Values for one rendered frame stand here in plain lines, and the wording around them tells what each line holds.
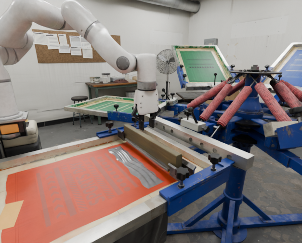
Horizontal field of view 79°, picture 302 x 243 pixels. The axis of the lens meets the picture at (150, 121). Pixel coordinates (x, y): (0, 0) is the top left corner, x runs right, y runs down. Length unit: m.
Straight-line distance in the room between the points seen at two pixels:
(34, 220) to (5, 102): 0.53
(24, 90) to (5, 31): 3.57
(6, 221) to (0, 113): 0.47
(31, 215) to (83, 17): 0.65
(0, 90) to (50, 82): 3.51
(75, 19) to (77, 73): 3.81
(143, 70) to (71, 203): 0.51
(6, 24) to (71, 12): 0.25
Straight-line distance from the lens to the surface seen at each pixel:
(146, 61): 0.71
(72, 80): 4.54
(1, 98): 0.99
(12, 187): 0.84
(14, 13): 0.89
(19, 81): 4.44
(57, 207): 0.68
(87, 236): 0.53
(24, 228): 0.66
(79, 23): 0.77
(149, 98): 0.74
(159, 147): 0.73
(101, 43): 0.71
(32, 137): 1.60
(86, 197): 0.68
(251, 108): 1.36
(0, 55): 0.99
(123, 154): 0.89
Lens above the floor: 1.38
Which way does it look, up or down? 19 degrees down
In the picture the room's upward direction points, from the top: straight up
